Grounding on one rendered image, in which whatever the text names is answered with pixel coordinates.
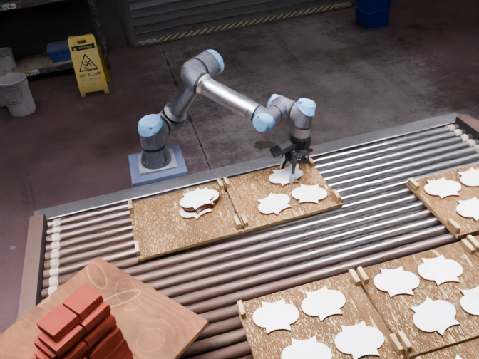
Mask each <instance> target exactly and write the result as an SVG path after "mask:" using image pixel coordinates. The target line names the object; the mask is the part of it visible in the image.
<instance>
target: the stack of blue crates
mask: <svg viewBox="0 0 479 359"><path fill-rule="evenodd" d="M390 5H391V0H357V7H356V13H355V15H356V22H357V23H358V24H359V25H360V26H362V27H363V28H365V29H371V28H378V27H382V26H388V23H389V9H390Z"/></svg>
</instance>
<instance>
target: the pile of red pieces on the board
mask: <svg viewBox="0 0 479 359"><path fill-rule="evenodd" d="M62 304H63V305H61V304H58V305H57V307H55V308H54V309H53V310H52V311H50V312H49V313H48V314H47V315H45V316H44V317H43V318H42V319H41V320H40V321H39V322H37V323H36V325H37V326H38V328H39V330H41V331H42V332H41V333H40V334H38V335H37V337H38V338H37V339H36V340H34V341H33V342H34V345H35V346H36V347H37V348H38V350H37V351H36V352H35V353H34V356H33V357H31V358H30V359H134V358H133V354H132V352H131V349H130V348H129V347H128V343H127V341H126V339H124V337H123V334H122V331H121V329H120V328H119V327H117V325H116V323H117V321H116V319H115V316H113V315H111V314H110V311H111V309H110V306H109V304H108V303H106V302H105V301H104V300H103V297H102V296H101V294H99V293H98V292H96V291H94V290H93V289H91V288H89V287H88V286H87V285H85V284H83V285H82V286H81V287H79V288H78V289H77V290H76V291H74V292H73V293H72V294H71V295H70V296H69V297H68V298H66V299H65V300H64V301H63V302H62Z"/></svg>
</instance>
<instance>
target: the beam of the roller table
mask: <svg viewBox="0 0 479 359"><path fill-rule="evenodd" d="M456 116H458V114H457V113H450V114H447V115H441V116H438V117H434V118H429V119H425V120H419V121H416V122H413V123H407V124H404V125H398V126H395V127H392V128H386V129H382V130H377V131H373V132H368V133H365V134H361V135H356V136H353V137H347V138H344V139H340V140H335V141H331V142H325V143H322V144H319V145H313V146H310V147H309V148H311V149H313V151H312V152H310V155H309V156H310V157H311V158H314V157H319V156H322V155H328V154H331V153H335V152H340V151H344V150H349V149H352V148H355V147H361V146H364V145H370V144H373V143H377V142H382V141H385V140H391V139H394V138H397V137H403V136H407V135H412V134H415V133H418V132H424V131H427V130H432V129H436V128H441V127H445V126H446V125H450V124H453V125H454V124H455V119H456ZM281 161H282V155H280V156H278V157H276V158H274V157H273V156H272V155H270V156H267V157H262V158H258V159H255V160H249V161H246V162H241V163H237V164H233V165H228V166H224V167H219V168H216V169H212V170H207V171H204V172H198V173H195V174H191V175H185V176H182V177H176V178H173V179H167V180H164V181H161V182H155V183H152V184H146V185H143V186H139V187H134V188H130V189H125V190H121V191H118V192H113V193H109V194H104V195H101V196H97V197H91V198H88V199H82V200H79V201H75V202H70V203H67V204H61V205H58V206H55V207H49V208H45V209H40V210H36V211H34V216H35V215H38V214H45V216H46V219H47V221H51V220H53V219H56V218H59V217H60V218H63V217H68V216H71V215H74V214H80V213H84V212H89V211H93V210H96V209H101V208H104V207H110V206H113V205H117V204H122V203H126V202H128V200H132V201H134V200H137V199H143V198H146V197H151V196H155V195H159V194H164V193H167V192H173V191H176V190H179V189H185V188H188V187H194V186H197V185H200V184H206V183H209V182H214V181H217V178H220V179H221V180H223V177H227V178H230V177H236V176H239V175H244V174H248V173H251V172H256V171H260V170H265V169H269V168H272V167H277V166H281Z"/></svg>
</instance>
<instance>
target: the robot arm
mask: <svg viewBox="0 0 479 359"><path fill-rule="evenodd" d="M223 70H224V63H223V60H222V57H221V55H220V54H219V53H218V52H216V51H214V50H206V51H203V52H202V53H201V54H199V55H197V56H195V57H194V58H191V59H190V60H188V61H186V62H185V63H184V65H183V66H182V69H181V78H182V81H183V85H182V86H181V88H180V89H179V91H178V92H177V94H176V96H175V97H174V98H173V100H172V102H170V103H167V104H166V105H165V107H164V108H163V110H162V111H161V112H160V113H158V114H157V115H156V114H151V115H146V116H145V117H143V118H141V119H140V121H139V123H138V132H139V135H140V142H141V146H142V153H141V158H140V161H141V165H142V166H143V167H144V168H147V169H150V170H156V169H160V168H163V167H166V166H167V165H169V164H170V162H171V155H170V153H169V151H168V149H167V147H166V145H165V138H166V137H167V136H168V135H170V134H172V133H173V132H175V131H176V130H177V129H179V128H181V127H182V126H183V125H184V124H185V122H186V120H187V117H186V115H187V114H186V112H187V110H188V109H189V107H190V106H191V105H192V103H193V102H194V100H195V99H196V97H197V96H198V95H204V96H206V97H208V98H209V99H211V100H213V101H215V102H217V103H219V104H220V105H223V106H225V107H226V108H228V109H230V110H232V111H233V112H235V113H237V114H239V115H241V116H242V117H244V118H246V119H248V120H250V121H252V123H253V126H254V128H255V129H256V130H257V131H259V132H267V131H268V130H270V129H272V128H273V127H274V126H275V125H276V124H277V123H278V122H279V121H280V120H281V119H282V118H283V117H286V118H289V119H292V120H293V124H292V130H291V135H290V138H291V139H289V140H287V141H285V142H283V143H281V144H278V145H276V146H274V147H272V148H270V149H269V150H270V152H271V154H272V156H273V157H274V158H276V157H278V156H280V155H282V161H281V167H280V168H281V170H282V169H284V166H285V165H286V164H290V163H291V164H290V166H289V182H290V184H292V183H293V181H294V178H297V177H301V176H302V175H303V172H302V171H301V170H299V165H298V164H297V162H302V163H308V160H309V155H310V151H309V147H310V144H311V137H310V136H309V132H310V129H311V124H312V120H313V117H314V111H315V107H316V104H315V102H314V101H313V100H310V99H306V98H301V99H299V100H298V102H297V101H294V100H291V99H288V98H285V97H284V96H282V95H277V94H274V95H272V96H271V97H270V99H269V100H268V103H267V107H264V106H263V105H260V104H259V103H256V102H255V101H253V100H251V99H249V98H247V97H245V96H243V95H242V94H240V93H238V92H236V91H234V90H232V89H231V88H228V87H227V86H225V85H223V84H221V83H219V82H217V81H215V80H214V78H215V77H216V76H217V75H219V74H221V72H223ZM306 155H308V159H307V160H306V157H305V156H306Z"/></svg>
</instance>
